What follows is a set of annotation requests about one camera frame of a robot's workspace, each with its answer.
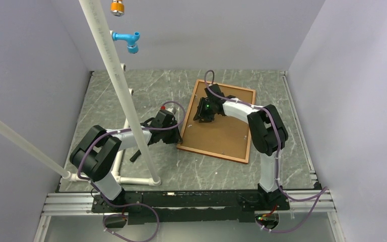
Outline white PVC pipe stand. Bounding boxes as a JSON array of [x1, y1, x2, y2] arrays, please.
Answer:
[[0, 1, 161, 186]]

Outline red wooden picture frame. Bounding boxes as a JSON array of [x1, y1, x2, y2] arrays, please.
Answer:
[[177, 79, 251, 164]]

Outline aluminium extrusion frame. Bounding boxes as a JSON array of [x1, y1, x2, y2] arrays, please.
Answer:
[[34, 190, 346, 241]]

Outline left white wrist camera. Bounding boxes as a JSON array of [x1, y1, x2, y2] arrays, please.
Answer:
[[160, 105, 177, 115]]

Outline orange pipe fitting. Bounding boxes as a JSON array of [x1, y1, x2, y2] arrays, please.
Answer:
[[110, 0, 124, 17]]

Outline blue pipe fitting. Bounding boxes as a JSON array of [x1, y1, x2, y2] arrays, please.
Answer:
[[110, 31, 140, 54]]

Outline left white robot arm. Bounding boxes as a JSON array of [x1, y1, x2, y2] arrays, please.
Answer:
[[69, 107, 182, 212]]

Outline steel claw hammer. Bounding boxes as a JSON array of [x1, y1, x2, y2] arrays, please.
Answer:
[[130, 150, 141, 162]]

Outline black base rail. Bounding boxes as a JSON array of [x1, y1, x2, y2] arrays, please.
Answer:
[[91, 189, 290, 225]]

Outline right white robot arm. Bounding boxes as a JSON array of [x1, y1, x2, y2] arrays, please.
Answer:
[[193, 84, 288, 209]]

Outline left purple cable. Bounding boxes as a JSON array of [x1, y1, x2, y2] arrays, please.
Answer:
[[77, 100, 186, 242]]

